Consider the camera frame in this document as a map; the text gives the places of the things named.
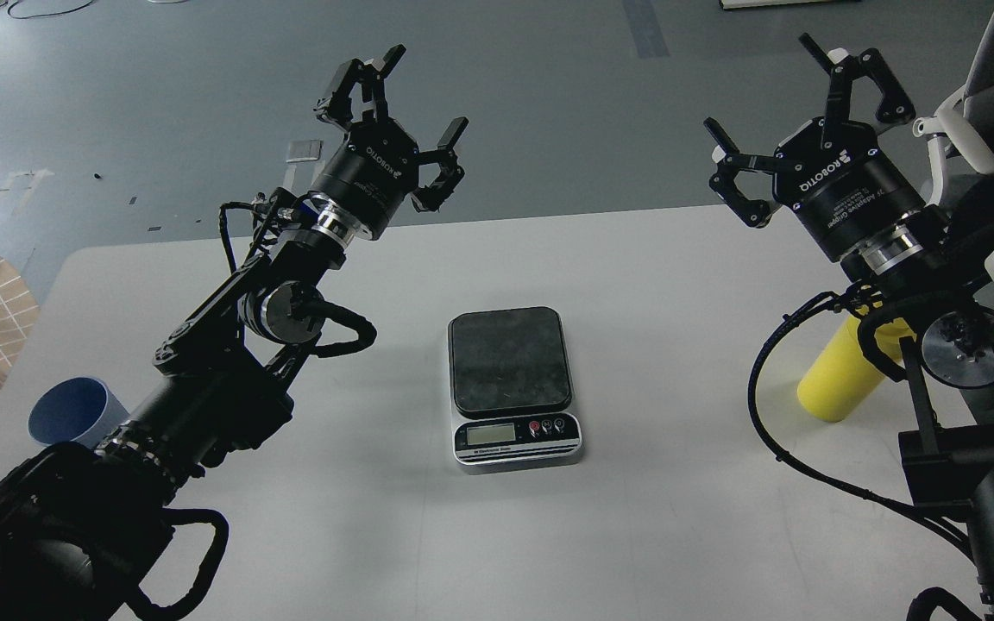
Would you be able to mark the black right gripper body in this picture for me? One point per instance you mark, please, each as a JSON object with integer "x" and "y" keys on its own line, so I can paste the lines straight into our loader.
{"x": 842, "y": 189}

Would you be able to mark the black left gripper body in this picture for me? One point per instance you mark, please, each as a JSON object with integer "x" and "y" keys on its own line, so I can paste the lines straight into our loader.
{"x": 370, "y": 175}

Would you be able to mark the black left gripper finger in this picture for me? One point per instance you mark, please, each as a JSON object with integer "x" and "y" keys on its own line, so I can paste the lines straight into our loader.
{"x": 356, "y": 93}
{"x": 431, "y": 197}

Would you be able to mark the yellow squeeze bottle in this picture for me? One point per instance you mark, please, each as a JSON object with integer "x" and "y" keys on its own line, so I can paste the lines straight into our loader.
{"x": 841, "y": 377}

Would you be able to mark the blue ribbed plastic cup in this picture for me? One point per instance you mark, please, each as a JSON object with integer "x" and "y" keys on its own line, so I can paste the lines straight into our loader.
{"x": 83, "y": 410}

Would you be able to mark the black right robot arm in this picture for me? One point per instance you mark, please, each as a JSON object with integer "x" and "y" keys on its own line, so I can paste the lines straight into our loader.
{"x": 915, "y": 268}

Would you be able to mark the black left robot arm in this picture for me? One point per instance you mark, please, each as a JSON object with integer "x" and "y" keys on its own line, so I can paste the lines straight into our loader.
{"x": 88, "y": 529}

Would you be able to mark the black digital kitchen scale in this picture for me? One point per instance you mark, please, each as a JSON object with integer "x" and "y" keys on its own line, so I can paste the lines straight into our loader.
{"x": 511, "y": 391}

